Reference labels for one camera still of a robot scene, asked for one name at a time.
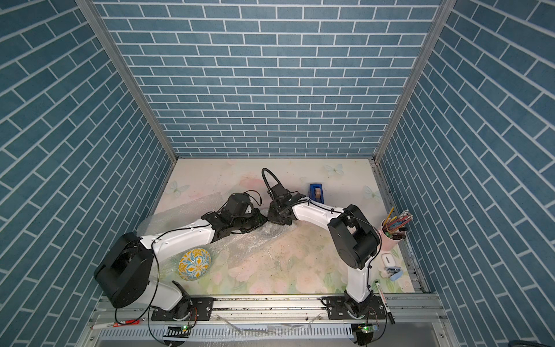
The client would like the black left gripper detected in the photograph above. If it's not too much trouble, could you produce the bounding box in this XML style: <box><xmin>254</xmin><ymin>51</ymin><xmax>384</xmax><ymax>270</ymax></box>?
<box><xmin>230</xmin><ymin>208</ymin><xmax>269</xmax><ymax>234</ymax></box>

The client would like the clear bubble wrap sheet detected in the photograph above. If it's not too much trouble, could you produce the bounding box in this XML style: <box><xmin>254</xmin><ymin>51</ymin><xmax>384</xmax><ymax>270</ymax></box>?
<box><xmin>137</xmin><ymin>192</ymin><xmax>298</xmax><ymax>282</ymax></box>

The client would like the blue tape dispenser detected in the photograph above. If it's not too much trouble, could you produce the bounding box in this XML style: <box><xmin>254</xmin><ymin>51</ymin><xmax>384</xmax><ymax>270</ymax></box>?
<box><xmin>309</xmin><ymin>183</ymin><xmax>325</xmax><ymax>203</ymax></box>

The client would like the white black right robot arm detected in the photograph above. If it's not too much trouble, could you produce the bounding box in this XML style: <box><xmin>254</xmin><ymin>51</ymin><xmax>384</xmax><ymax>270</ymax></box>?
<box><xmin>267</xmin><ymin>183</ymin><xmax>381</xmax><ymax>318</ymax></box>

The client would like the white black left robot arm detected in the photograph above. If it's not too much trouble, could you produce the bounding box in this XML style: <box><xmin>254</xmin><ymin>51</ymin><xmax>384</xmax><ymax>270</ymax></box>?
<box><xmin>94</xmin><ymin>192</ymin><xmax>267</xmax><ymax>320</ymax></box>

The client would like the pink pencil holder cup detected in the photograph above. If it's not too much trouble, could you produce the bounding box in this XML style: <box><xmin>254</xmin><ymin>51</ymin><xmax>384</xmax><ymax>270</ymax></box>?
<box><xmin>378</xmin><ymin>222</ymin><xmax>407</xmax><ymax>252</ymax></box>

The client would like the bundle of coloured pencils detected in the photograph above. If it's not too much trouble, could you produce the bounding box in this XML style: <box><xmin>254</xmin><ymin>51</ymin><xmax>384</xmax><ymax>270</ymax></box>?
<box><xmin>384</xmin><ymin>209</ymin><xmax>413</xmax><ymax>232</ymax></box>

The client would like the white small box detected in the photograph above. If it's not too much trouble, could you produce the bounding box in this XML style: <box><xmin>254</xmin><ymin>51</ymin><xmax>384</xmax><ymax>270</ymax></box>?
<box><xmin>381</xmin><ymin>252</ymin><xmax>397</xmax><ymax>270</ymax></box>

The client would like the blue white stapler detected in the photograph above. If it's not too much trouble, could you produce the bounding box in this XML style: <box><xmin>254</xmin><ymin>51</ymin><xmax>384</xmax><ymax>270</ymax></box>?
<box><xmin>383</xmin><ymin>267</ymin><xmax>403</xmax><ymax>282</ymax></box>

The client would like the red white marker pen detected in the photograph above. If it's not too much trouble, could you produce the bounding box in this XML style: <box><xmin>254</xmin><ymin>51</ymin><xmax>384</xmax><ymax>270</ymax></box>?
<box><xmin>91</xmin><ymin>319</ymin><xmax>143</xmax><ymax>331</ymax></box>

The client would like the black marker pen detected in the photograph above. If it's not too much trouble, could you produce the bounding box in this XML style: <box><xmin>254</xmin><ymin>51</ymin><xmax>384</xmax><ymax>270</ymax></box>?
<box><xmin>374</xmin><ymin>280</ymin><xmax>395</xmax><ymax>325</ymax></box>

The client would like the white vented cable duct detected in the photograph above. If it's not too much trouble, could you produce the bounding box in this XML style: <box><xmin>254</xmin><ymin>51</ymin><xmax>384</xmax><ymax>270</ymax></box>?
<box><xmin>98</xmin><ymin>324</ymin><xmax>354</xmax><ymax>342</ymax></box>

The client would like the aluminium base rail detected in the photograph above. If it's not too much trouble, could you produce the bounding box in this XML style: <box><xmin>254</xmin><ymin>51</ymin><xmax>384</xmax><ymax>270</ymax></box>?
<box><xmin>90</xmin><ymin>294</ymin><xmax>447</xmax><ymax>326</ymax></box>

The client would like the aluminium corner frame post left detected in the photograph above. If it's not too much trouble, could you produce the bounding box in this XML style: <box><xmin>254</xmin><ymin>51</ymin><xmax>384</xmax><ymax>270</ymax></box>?
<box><xmin>75</xmin><ymin>0</ymin><xmax>178</xmax><ymax>164</ymax></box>

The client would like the aluminium corner frame post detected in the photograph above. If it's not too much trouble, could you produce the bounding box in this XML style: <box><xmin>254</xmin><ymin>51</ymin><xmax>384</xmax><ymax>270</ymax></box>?
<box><xmin>75</xmin><ymin>0</ymin><xmax>178</xmax><ymax>164</ymax></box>
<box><xmin>374</xmin><ymin>0</ymin><xmax>456</xmax><ymax>163</ymax></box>

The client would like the aluminium corner frame post right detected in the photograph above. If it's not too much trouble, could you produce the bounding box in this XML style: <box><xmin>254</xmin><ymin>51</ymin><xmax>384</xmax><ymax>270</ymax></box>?
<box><xmin>374</xmin><ymin>0</ymin><xmax>456</xmax><ymax>163</ymax></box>

